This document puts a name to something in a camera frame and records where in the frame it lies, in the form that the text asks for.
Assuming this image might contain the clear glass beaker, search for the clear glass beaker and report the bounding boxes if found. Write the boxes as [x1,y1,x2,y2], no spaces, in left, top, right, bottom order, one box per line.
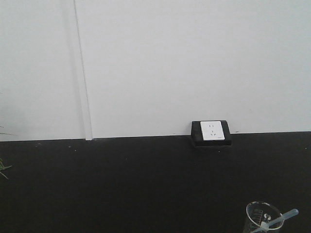
[242,201,284,233]

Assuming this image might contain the black socket mounting box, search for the black socket mounting box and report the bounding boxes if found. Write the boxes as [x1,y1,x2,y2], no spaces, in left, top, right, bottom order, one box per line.
[191,120,232,147]

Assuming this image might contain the translucent plastic pipette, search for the translucent plastic pipette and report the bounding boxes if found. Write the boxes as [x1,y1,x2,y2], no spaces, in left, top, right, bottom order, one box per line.
[252,209,299,233]

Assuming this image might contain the green plant leaves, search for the green plant leaves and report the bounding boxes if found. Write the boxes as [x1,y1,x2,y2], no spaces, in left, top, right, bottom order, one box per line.
[0,125,17,180]

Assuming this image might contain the white wall power socket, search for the white wall power socket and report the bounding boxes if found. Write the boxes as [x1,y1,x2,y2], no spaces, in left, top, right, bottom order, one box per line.
[200,121,225,141]

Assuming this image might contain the white wall cable conduit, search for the white wall cable conduit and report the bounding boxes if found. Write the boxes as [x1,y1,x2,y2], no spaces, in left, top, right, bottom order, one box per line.
[72,0,93,141]

